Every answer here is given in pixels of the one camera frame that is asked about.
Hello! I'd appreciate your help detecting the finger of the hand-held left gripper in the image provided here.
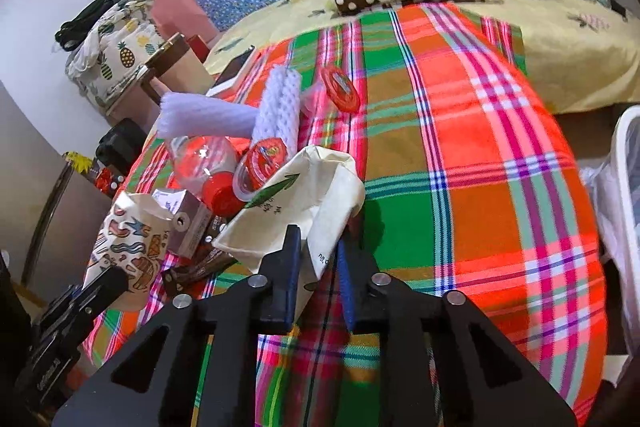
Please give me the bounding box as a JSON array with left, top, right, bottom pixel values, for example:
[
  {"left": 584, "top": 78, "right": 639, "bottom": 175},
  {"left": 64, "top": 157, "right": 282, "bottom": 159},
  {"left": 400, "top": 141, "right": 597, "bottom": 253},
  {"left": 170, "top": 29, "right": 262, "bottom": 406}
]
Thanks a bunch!
[{"left": 79, "top": 265, "right": 131, "bottom": 311}]

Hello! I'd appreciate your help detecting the red box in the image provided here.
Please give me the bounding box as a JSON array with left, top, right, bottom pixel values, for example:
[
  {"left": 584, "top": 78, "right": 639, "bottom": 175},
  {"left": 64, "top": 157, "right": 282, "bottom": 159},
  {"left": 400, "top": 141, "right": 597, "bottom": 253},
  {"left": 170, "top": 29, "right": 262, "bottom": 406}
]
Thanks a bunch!
[{"left": 185, "top": 34, "right": 210, "bottom": 62}]

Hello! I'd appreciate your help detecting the lilac foam net sleeve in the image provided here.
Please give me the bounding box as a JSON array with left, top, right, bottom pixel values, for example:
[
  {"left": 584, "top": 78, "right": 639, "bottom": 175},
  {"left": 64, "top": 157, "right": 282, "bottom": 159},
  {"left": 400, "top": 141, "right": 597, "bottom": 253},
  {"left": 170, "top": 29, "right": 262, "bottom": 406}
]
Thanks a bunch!
[{"left": 155, "top": 92, "right": 258, "bottom": 142}]

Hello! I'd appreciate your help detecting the colourful plaid blanket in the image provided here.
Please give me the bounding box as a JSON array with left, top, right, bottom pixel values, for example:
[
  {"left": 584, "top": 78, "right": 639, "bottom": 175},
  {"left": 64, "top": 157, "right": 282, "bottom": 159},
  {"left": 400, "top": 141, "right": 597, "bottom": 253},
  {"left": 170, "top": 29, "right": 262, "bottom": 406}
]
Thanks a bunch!
[{"left": 82, "top": 2, "right": 608, "bottom": 427}]

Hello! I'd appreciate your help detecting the yellow printed bed sheet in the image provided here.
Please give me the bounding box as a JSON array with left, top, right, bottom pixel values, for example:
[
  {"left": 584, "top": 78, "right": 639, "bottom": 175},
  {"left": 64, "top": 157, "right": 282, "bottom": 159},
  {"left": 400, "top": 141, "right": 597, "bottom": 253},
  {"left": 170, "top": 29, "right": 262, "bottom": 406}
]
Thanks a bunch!
[{"left": 202, "top": 0, "right": 640, "bottom": 115}]

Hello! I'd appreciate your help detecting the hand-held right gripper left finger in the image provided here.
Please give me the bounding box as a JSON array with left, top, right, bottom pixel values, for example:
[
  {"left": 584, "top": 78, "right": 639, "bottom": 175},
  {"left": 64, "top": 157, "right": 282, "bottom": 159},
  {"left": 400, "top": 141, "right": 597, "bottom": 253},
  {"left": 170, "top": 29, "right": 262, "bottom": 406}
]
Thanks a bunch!
[{"left": 52, "top": 224, "right": 303, "bottom": 427}]

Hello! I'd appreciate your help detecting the white foam net sleeve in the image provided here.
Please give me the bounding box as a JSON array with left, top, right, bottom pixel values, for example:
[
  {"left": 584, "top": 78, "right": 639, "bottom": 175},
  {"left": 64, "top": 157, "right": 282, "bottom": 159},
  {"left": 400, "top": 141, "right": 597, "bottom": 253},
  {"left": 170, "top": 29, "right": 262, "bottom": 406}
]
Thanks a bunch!
[{"left": 251, "top": 66, "right": 303, "bottom": 155}]

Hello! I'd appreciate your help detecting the brown snack wrapper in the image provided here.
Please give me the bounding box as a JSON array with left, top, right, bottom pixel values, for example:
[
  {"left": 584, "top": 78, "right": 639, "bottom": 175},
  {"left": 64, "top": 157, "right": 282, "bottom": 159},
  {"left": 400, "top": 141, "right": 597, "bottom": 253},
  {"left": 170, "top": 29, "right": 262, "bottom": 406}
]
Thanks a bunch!
[{"left": 161, "top": 239, "right": 238, "bottom": 300}]

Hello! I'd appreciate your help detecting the white paper bag leaf print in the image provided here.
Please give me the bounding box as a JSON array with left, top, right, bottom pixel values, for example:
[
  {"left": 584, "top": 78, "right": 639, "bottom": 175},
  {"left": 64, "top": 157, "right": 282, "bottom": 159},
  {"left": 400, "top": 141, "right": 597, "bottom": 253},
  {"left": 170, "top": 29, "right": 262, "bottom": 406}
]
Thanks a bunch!
[{"left": 215, "top": 145, "right": 366, "bottom": 283}]

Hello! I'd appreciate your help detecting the black floor appliance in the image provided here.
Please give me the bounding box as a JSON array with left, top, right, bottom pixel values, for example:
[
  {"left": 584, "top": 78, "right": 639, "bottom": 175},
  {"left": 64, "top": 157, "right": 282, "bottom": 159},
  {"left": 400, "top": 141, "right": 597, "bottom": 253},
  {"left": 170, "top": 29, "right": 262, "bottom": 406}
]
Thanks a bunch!
[{"left": 95, "top": 118, "right": 148, "bottom": 175}]

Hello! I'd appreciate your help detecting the white smartphone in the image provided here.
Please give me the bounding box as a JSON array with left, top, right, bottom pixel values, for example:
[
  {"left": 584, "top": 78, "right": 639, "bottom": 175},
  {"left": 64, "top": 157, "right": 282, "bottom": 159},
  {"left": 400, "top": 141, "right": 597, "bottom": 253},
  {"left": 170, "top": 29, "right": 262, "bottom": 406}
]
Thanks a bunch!
[{"left": 205, "top": 47, "right": 257, "bottom": 98}]

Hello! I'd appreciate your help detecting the black bag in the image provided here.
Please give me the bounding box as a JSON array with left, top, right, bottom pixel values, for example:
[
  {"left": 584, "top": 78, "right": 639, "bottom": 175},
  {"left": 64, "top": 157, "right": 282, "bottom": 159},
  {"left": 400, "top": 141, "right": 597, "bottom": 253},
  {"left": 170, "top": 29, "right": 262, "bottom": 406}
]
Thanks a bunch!
[{"left": 55, "top": 0, "right": 135, "bottom": 52}]

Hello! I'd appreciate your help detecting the patterned paper cup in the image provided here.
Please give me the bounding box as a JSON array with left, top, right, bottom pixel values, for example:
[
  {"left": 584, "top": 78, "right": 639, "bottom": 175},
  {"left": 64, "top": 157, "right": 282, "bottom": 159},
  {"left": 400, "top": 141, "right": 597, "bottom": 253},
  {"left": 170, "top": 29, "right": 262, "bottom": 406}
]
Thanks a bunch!
[{"left": 82, "top": 192, "right": 168, "bottom": 310}]

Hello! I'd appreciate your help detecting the pineapple print bag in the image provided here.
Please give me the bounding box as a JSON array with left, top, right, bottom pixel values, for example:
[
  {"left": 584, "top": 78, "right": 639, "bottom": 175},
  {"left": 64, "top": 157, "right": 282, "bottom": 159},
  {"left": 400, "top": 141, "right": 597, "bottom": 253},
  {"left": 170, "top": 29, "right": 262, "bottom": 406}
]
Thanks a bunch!
[{"left": 65, "top": 0, "right": 166, "bottom": 110}]

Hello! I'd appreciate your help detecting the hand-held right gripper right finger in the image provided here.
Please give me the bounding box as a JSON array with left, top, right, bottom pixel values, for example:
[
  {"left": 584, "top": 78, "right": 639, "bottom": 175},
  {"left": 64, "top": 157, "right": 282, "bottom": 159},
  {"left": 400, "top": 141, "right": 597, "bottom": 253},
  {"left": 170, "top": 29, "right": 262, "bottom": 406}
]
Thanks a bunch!
[{"left": 337, "top": 238, "right": 582, "bottom": 427}]

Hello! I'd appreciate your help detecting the beige mug with brown handle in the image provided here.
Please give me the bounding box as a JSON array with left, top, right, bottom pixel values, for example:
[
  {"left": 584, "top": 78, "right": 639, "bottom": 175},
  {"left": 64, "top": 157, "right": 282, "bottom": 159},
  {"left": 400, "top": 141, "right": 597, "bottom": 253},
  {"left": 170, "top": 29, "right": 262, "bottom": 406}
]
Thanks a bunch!
[{"left": 141, "top": 32, "right": 216, "bottom": 108}]

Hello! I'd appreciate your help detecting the white trash bin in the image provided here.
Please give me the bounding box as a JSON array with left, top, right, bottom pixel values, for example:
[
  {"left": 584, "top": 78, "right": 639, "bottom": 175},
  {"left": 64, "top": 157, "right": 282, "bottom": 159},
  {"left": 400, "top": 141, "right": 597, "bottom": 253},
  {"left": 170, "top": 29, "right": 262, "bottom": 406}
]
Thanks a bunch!
[{"left": 597, "top": 104, "right": 640, "bottom": 258}]

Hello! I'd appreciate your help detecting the clear plastic bottle red cap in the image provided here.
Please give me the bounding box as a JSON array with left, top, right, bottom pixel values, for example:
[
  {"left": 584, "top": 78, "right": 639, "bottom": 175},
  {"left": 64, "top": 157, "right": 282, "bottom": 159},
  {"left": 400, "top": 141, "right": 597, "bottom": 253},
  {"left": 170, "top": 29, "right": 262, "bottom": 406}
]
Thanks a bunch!
[{"left": 167, "top": 134, "right": 246, "bottom": 218}]

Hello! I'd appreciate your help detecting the small grey carton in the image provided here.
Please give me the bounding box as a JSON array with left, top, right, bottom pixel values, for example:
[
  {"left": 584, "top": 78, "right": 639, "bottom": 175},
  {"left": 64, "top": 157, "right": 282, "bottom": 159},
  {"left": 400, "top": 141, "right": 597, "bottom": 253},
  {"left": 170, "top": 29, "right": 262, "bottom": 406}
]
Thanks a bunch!
[{"left": 150, "top": 188, "right": 213, "bottom": 258}]

